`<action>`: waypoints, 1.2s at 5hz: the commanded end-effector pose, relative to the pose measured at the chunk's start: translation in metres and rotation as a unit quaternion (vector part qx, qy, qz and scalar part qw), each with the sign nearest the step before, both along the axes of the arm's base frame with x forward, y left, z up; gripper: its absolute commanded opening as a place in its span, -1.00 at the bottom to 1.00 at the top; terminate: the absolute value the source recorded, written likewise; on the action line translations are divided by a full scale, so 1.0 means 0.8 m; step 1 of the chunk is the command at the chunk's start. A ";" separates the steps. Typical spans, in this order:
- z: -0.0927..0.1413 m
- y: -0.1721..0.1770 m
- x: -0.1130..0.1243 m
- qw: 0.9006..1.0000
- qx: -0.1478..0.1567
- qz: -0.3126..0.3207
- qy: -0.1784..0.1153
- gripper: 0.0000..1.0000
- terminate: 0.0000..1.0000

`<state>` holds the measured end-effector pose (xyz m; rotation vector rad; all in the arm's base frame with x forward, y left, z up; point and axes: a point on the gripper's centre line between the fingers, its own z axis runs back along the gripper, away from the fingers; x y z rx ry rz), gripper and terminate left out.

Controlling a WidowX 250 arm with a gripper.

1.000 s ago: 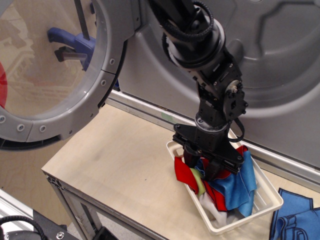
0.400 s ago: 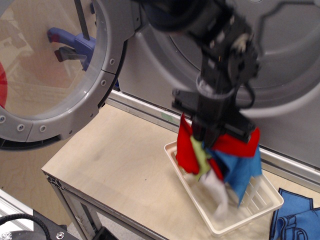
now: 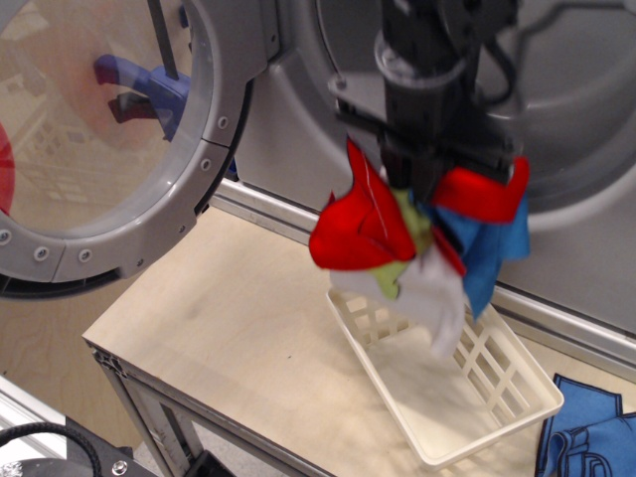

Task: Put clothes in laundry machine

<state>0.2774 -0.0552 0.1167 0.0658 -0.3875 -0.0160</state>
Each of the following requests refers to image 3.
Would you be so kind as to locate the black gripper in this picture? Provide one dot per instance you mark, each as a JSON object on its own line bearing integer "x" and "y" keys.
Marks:
{"x": 423, "y": 107}

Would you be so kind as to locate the aluminium frame rail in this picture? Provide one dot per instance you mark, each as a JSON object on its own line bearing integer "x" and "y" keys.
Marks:
{"x": 569, "y": 332}

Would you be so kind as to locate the white plastic laundry basket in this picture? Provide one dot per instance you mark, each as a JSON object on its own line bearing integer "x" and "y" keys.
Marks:
{"x": 447, "y": 409}

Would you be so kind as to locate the small red black-edged cloth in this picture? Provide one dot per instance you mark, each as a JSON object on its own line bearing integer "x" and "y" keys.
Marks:
{"x": 448, "y": 252}

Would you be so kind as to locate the red cloth with black trim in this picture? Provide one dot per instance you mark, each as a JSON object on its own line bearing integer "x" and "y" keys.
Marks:
{"x": 363, "y": 229}

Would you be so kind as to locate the red round object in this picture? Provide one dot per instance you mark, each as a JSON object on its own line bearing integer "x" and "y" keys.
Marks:
{"x": 7, "y": 172}

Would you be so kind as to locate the blue felt cloth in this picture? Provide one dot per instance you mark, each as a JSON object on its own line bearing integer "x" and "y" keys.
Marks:
{"x": 483, "y": 248}

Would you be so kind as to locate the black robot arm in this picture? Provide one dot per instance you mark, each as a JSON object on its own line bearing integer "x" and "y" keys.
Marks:
{"x": 461, "y": 23}

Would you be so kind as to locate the black metal base plate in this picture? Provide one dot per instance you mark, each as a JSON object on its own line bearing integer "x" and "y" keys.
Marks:
{"x": 112, "y": 459}

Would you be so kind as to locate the lime green cloth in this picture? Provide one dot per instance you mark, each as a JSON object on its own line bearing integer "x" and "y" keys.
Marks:
{"x": 419, "y": 228}

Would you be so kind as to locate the white cloth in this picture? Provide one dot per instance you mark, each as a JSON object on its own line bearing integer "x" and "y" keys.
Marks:
{"x": 431, "y": 295}

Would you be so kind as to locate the grey laundry machine body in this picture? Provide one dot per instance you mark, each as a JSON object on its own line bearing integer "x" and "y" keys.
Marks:
{"x": 573, "y": 115}

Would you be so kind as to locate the blue cloth on table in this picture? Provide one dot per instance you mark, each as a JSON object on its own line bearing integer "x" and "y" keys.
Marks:
{"x": 591, "y": 435}

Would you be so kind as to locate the blue bar clamp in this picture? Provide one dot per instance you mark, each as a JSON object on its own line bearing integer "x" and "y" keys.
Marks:
{"x": 152, "y": 94}

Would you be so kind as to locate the grey round machine door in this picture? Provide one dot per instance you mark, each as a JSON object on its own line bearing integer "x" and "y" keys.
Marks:
{"x": 97, "y": 201}

